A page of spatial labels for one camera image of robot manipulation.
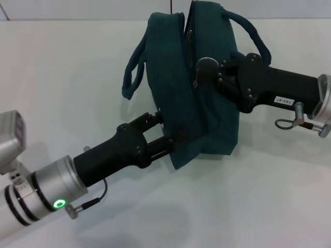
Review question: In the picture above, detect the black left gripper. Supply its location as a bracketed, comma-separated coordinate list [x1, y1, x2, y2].
[73, 112, 177, 189]

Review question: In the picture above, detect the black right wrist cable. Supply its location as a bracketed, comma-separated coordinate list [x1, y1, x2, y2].
[275, 101, 331, 138]

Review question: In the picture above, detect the dark teal fabric bag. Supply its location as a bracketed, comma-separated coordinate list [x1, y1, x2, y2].
[121, 1, 272, 171]

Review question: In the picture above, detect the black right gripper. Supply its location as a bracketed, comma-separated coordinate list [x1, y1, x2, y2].
[196, 52, 321, 115]

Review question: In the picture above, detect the metal zipper pull ring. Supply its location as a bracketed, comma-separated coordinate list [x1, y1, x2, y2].
[192, 57, 219, 89]

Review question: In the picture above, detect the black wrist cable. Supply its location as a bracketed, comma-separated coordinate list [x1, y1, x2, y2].
[275, 101, 331, 138]
[65, 178, 109, 220]

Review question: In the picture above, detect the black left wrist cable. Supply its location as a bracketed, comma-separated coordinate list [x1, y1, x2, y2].
[65, 178, 109, 220]

